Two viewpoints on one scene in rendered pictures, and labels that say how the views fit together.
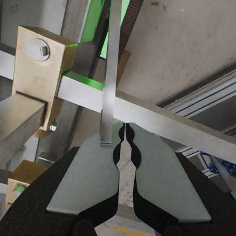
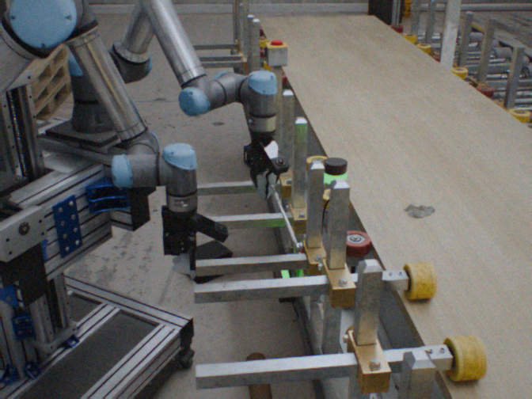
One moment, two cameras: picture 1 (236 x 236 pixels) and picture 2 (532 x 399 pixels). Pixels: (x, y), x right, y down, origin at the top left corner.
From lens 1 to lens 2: 1.67 m
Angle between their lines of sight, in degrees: 39
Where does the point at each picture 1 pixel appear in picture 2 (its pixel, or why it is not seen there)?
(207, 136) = (221, 220)
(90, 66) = not seen: hidden behind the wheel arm
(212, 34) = not seen: outside the picture
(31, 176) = (287, 189)
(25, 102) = (298, 203)
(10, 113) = (298, 195)
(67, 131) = (282, 229)
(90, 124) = (256, 322)
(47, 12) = not seen: hidden behind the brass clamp
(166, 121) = (243, 218)
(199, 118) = (107, 362)
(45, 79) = (296, 212)
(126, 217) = (222, 187)
